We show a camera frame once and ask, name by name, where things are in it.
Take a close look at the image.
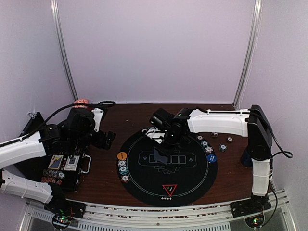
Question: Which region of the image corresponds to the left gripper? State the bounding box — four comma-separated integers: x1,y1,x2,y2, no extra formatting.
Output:
69,128,116,151

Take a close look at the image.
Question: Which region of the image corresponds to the single playing card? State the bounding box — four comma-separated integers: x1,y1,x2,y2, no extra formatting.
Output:
153,148,168,165

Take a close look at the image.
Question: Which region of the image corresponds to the orange round blind button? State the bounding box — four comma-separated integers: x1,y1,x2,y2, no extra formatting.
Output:
117,152,128,161

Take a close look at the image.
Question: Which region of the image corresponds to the blue white chip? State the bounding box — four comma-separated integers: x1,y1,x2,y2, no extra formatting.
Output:
205,146,213,154
117,160,127,167

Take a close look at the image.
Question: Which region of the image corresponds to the green chip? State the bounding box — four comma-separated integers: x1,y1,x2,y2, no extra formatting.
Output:
119,166,128,175
201,140,208,148

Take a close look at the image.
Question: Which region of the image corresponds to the blue round blind button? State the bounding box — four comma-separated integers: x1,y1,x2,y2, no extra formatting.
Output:
207,154,217,163

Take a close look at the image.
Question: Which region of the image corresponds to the red triangle marker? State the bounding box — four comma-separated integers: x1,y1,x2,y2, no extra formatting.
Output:
162,184,177,197

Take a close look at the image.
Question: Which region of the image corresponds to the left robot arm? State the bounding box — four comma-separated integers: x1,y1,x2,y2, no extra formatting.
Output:
0,101,116,214

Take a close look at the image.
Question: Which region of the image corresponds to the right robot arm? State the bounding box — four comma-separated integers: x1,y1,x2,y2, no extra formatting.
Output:
144,105,293,215

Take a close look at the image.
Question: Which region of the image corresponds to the round black poker mat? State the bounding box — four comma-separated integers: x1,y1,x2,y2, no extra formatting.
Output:
116,131,218,207

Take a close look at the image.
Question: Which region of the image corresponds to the red patterned bowl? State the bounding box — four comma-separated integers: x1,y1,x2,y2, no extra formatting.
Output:
73,99,89,108

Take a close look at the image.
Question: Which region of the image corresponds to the black white chip stack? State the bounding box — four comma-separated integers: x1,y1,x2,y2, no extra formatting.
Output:
211,132,219,138

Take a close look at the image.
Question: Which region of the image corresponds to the card deck in case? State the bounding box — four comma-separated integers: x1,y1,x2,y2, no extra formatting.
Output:
64,155,80,171
48,155,64,170

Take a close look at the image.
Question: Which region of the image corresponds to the black poker chip case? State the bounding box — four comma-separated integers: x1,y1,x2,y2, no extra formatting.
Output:
18,112,92,193

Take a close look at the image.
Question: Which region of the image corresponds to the red white chip stack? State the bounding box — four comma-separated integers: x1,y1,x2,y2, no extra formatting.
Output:
226,137,233,143

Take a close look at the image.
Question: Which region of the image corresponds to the dark blue mug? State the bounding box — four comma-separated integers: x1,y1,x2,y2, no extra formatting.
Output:
241,149,253,167

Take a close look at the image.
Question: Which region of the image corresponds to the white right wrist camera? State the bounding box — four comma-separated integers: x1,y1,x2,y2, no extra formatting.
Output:
141,127,165,144

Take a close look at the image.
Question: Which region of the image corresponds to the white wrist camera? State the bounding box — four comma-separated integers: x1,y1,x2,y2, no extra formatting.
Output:
91,108,108,132
141,127,165,144

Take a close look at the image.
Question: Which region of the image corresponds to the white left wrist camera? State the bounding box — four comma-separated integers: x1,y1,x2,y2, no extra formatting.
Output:
91,108,108,132

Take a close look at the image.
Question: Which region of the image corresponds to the front aluminium rail base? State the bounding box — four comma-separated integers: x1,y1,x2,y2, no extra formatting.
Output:
21,189,289,231

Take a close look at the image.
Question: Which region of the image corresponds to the left aluminium frame post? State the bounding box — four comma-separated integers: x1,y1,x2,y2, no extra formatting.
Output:
50,0,78,100

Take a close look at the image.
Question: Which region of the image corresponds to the aluminium frame post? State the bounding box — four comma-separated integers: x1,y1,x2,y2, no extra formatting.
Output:
50,0,78,100
232,0,263,109

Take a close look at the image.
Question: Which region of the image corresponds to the right aluminium frame post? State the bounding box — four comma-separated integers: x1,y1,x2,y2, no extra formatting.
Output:
232,0,263,109

